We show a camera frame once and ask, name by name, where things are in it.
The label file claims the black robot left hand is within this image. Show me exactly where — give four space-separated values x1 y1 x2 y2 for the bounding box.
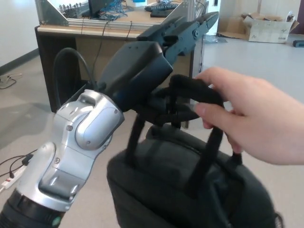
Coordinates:
97 11 219 125

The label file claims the person's bare hand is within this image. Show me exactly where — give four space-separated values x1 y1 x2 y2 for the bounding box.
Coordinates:
193 67 304 167

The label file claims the black lunch bag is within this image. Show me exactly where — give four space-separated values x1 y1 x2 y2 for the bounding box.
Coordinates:
106 74 285 228

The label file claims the flat black device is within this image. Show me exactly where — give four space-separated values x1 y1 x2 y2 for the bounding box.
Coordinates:
150 9 174 18

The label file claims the black keyboard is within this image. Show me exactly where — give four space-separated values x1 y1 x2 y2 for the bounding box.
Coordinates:
144 3 179 12

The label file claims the black monitor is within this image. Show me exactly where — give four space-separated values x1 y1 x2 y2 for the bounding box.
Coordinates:
82 0 112 18

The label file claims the clear plastic bag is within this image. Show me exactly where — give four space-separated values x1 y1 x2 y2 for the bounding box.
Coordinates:
203 34 228 44

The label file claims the white open cardboard box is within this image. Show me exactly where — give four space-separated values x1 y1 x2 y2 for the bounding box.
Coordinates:
242 13 300 44

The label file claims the flattened brown cardboard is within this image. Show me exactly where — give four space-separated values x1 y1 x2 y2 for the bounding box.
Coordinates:
217 16 250 40

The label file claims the row of metal connectors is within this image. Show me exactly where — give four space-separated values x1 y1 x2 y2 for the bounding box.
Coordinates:
60 2 84 19

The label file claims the dark desk with beige top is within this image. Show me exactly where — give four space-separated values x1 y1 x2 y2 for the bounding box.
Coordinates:
35 4 207 130

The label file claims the black power adapter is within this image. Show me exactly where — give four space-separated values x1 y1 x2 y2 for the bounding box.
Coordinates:
21 153 34 165

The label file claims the white power strip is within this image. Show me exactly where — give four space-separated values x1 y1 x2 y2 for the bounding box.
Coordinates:
0 165 27 190

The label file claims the long black power cable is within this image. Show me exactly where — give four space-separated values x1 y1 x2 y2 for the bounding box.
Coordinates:
91 20 112 84

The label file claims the blue cable tangle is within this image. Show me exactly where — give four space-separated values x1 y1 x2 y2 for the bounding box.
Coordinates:
99 0 135 21

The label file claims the thin black hanging cable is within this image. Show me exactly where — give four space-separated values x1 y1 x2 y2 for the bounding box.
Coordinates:
199 35 205 73

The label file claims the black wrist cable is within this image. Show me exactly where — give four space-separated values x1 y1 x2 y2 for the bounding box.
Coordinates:
53 47 98 112

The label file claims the aluminium profile frame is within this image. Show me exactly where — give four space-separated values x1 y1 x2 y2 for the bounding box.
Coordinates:
34 0 209 30

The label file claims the white cable bundle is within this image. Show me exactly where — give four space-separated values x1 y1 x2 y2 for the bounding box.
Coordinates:
0 73 23 90

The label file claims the black plug with cable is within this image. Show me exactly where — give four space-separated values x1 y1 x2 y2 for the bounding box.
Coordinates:
0 155 24 180

